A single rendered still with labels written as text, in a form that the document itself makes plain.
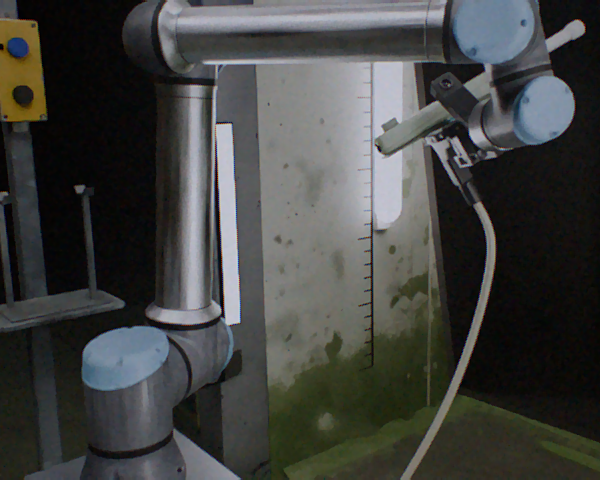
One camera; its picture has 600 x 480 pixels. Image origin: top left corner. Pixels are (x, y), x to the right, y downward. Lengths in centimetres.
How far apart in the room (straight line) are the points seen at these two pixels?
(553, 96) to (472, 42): 19
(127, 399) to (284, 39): 64
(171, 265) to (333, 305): 118
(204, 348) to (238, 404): 93
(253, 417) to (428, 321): 87
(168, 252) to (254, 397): 108
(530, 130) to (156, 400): 75
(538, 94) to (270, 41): 39
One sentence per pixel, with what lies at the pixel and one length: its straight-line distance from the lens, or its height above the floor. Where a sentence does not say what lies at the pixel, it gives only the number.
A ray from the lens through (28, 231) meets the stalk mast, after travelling 205.
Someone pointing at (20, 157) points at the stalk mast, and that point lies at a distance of 203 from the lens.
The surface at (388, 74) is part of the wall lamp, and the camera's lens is 238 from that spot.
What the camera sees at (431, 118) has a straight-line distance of 133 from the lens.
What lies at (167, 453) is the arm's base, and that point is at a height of 71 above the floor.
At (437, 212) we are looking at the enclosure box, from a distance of 191.
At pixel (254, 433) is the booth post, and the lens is 234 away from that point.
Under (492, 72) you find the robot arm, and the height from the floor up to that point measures 135.
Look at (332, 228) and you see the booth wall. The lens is 234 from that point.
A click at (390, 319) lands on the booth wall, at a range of 262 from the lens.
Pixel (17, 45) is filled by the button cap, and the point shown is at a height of 148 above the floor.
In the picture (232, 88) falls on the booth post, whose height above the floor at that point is 137.
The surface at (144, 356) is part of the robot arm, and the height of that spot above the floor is 90.
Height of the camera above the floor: 131
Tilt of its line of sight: 11 degrees down
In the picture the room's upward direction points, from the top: 1 degrees counter-clockwise
